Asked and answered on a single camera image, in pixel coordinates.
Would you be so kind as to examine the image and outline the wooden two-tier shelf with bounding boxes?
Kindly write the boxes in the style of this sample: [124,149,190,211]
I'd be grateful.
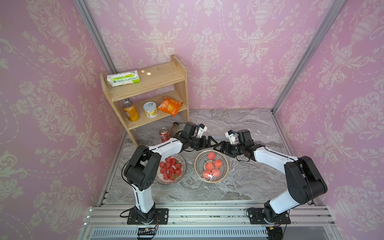
[100,55,190,146]

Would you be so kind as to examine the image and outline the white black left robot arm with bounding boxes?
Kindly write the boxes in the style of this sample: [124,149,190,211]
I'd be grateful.
[122,122,219,224]

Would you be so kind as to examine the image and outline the white yellow tin can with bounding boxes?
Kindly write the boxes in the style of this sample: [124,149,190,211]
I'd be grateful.
[143,102,158,118]

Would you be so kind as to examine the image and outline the striped plate of peaches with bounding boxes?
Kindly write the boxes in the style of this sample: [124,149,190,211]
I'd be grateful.
[194,149,230,184]

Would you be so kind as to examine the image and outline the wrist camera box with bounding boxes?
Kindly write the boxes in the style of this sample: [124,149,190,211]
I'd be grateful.
[197,124,208,138]
[225,130,238,145]

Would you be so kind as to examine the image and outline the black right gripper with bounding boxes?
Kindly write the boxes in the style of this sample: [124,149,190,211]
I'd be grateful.
[213,141,246,157]

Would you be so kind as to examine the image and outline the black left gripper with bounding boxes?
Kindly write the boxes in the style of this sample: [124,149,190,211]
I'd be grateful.
[188,135,219,151]

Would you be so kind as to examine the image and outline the red cola can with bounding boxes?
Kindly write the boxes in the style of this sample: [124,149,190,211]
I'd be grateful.
[159,128,171,143]

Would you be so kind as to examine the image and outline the aluminium corner frame post left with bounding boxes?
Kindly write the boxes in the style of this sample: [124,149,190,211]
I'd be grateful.
[75,0,117,74]

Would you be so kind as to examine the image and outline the orange drink can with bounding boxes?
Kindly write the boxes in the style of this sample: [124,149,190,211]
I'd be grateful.
[123,101,140,122]

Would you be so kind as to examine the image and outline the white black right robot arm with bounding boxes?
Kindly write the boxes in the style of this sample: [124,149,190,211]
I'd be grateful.
[214,130,328,224]

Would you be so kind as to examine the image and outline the aluminium corner frame post right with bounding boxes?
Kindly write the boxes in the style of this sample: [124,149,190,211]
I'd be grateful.
[271,0,347,117]

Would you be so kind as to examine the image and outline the green white carton box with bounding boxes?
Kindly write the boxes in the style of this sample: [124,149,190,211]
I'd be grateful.
[107,71,140,87]

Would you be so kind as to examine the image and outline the aluminium corner frame post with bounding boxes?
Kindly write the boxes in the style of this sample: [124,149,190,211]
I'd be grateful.
[271,0,347,117]
[75,0,117,74]

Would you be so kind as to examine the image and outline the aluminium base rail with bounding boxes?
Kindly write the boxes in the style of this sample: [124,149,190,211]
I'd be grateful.
[79,201,342,240]

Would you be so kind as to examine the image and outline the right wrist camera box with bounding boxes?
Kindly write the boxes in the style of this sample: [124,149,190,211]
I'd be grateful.
[225,130,238,145]

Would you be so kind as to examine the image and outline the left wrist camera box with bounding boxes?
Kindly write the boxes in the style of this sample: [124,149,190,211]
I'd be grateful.
[197,124,208,138]

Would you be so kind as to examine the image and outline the orange snack bag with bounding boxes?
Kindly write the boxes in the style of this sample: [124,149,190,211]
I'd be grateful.
[158,96,184,117]

